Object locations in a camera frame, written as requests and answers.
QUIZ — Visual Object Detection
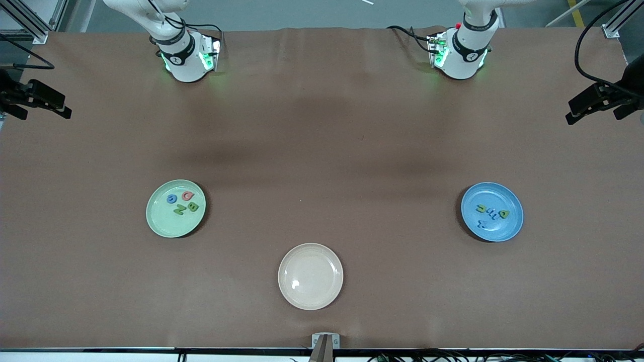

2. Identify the blue round plate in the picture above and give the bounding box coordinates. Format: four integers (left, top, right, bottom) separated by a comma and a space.
461, 182, 524, 243

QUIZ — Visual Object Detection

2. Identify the green round plate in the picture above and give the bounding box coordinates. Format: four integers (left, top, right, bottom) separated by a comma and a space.
145, 179, 207, 238

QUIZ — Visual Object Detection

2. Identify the brown table mat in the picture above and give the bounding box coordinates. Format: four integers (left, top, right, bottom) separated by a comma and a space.
0, 26, 644, 350

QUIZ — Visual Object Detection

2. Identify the beige round plate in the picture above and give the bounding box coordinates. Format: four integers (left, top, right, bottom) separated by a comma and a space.
278, 243, 344, 311

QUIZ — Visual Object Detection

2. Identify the aluminium frame profile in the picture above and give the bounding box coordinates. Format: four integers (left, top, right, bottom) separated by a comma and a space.
601, 0, 644, 39
0, 0, 68, 45

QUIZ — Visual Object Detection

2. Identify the black right base cable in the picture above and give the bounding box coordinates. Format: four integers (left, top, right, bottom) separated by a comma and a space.
148, 0, 224, 48

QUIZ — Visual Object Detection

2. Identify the black base cable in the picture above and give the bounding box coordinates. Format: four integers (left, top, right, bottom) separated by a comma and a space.
386, 25, 434, 53
148, 0, 224, 48

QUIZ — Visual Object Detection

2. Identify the black left base cable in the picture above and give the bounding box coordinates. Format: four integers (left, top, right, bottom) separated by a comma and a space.
386, 25, 434, 53

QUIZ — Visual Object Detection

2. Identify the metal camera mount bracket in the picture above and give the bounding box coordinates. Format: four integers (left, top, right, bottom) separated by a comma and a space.
308, 333, 341, 362

